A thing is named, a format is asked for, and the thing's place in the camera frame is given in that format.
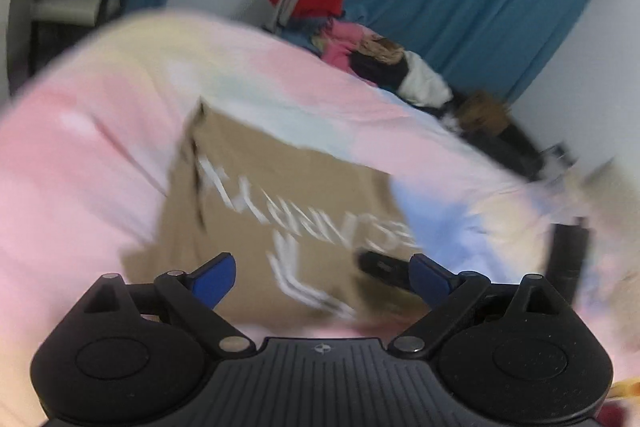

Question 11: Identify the white garment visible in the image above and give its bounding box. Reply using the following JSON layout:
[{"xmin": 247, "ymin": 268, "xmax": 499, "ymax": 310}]
[{"xmin": 397, "ymin": 51, "xmax": 452, "ymax": 107}]

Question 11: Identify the pink garment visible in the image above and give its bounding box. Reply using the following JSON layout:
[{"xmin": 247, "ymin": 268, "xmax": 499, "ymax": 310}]
[{"xmin": 319, "ymin": 18, "xmax": 373, "ymax": 74}]

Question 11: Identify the cardboard box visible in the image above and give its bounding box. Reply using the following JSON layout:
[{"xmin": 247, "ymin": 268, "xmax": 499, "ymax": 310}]
[{"xmin": 456, "ymin": 91, "xmax": 511, "ymax": 135}]

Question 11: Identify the pastel tie-dye bed blanket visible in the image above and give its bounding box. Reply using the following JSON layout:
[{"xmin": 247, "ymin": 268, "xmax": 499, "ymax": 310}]
[{"xmin": 1, "ymin": 11, "xmax": 639, "ymax": 426}]

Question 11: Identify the tan t-shirt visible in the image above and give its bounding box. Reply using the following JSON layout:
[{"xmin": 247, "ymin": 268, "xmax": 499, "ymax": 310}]
[{"xmin": 122, "ymin": 105, "xmax": 425, "ymax": 331}]

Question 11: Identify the brown patterned garment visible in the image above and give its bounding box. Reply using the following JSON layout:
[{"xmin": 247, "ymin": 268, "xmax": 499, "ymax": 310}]
[{"xmin": 357, "ymin": 35, "xmax": 405, "ymax": 65}]

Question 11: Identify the black garment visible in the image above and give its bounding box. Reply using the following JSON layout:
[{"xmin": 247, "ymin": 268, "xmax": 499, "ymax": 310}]
[{"xmin": 349, "ymin": 51, "xmax": 409, "ymax": 91}]

